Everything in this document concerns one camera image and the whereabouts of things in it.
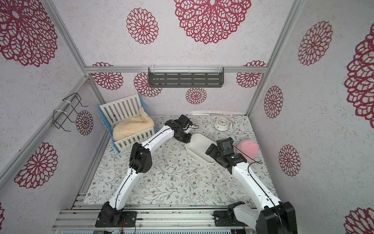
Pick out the white plastic storage box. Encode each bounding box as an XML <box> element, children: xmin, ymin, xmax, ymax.
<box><xmin>185</xmin><ymin>133</ymin><xmax>216</xmax><ymax>167</ymax></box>

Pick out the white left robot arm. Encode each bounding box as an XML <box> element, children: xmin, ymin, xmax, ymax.
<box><xmin>98</xmin><ymin>115</ymin><xmax>193</xmax><ymax>222</ymax></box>

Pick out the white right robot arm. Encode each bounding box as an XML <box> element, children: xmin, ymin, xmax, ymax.
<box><xmin>205</xmin><ymin>137</ymin><xmax>298</xmax><ymax>234</ymax></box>

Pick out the white alarm clock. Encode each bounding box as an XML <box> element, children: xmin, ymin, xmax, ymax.
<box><xmin>214</xmin><ymin>116</ymin><xmax>232</xmax><ymax>132</ymax></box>

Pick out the beige plush cloth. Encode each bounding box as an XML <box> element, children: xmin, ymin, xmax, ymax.
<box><xmin>113</xmin><ymin>107</ymin><xmax>154</xmax><ymax>141</ymax></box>

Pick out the white slatted blue basket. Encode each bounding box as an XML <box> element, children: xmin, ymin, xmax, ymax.
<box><xmin>98</xmin><ymin>94</ymin><xmax>156</xmax><ymax>152</ymax></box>

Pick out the dark grey wall shelf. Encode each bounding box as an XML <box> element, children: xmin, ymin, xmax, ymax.
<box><xmin>148</xmin><ymin>67</ymin><xmax>225</xmax><ymax>88</ymax></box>

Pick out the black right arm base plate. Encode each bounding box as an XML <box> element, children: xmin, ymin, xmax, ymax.
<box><xmin>213</xmin><ymin>201</ymin><xmax>245</xmax><ymax>227</ymax></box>

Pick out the black wire wall rack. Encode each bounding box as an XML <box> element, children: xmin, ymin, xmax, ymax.
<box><xmin>52</xmin><ymin>92</ymin><xmax>88</xmax><ymax>132</ymax></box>

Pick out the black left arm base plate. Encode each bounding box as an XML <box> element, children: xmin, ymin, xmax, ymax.
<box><xmin>95</xmin><ymin>201</ymin><xmax>137</xmax><ymax>228</ymax></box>

